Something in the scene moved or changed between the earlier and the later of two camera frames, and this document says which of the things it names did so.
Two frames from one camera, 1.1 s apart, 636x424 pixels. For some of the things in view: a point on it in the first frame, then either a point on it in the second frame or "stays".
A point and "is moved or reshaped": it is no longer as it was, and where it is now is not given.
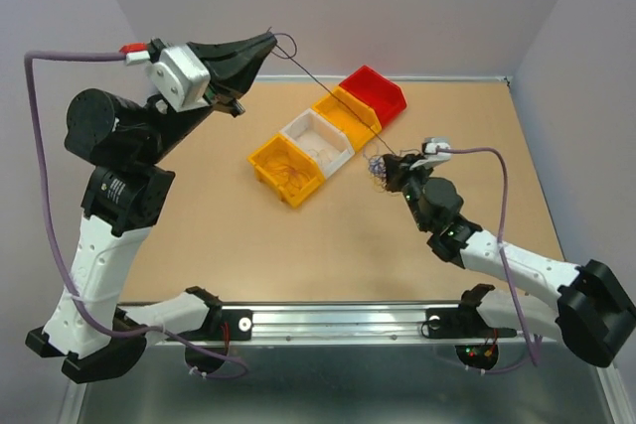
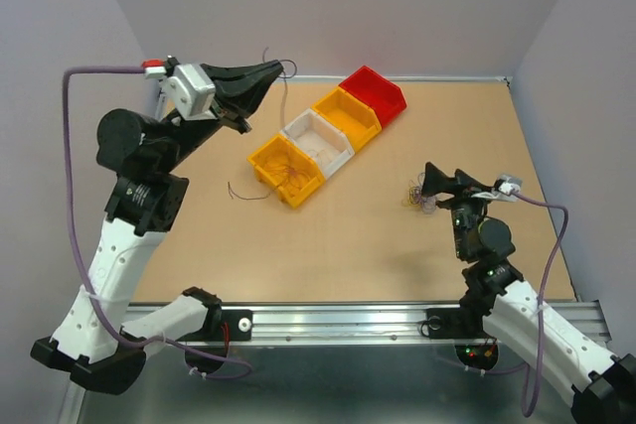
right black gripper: [398, 169] -> [470, 190]
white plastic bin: [330, 143] stays
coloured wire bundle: [377, 169] is moved or reshaped
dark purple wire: [320, 83] -> [283, 116]
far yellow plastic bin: [356, 119] stays
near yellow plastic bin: [286, 170] stays
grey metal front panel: [354, 383] stays
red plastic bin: [382, 94] stays
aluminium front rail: [345, 324] stays
